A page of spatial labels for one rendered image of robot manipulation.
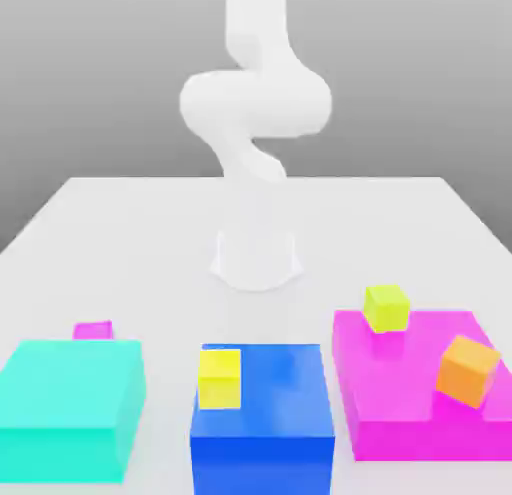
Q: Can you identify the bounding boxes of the small orange cube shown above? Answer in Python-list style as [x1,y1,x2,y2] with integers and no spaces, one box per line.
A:
[435,334,502,410]

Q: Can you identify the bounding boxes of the large magenta box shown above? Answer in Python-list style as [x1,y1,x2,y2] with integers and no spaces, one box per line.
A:
[332,309,512,463]

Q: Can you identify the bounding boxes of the small lime yellow cube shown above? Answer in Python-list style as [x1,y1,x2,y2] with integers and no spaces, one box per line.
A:
[363,284,412,335]

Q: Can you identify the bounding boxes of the small magenta cube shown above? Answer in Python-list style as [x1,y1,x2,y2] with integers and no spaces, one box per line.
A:
[72,319,114,341]

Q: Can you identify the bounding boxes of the large cyan box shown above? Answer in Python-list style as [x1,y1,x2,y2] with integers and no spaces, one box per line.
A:
[0,339,148,485]

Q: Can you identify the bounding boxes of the large blue box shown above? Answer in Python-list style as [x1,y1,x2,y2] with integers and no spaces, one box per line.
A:
[189,343,336,495]

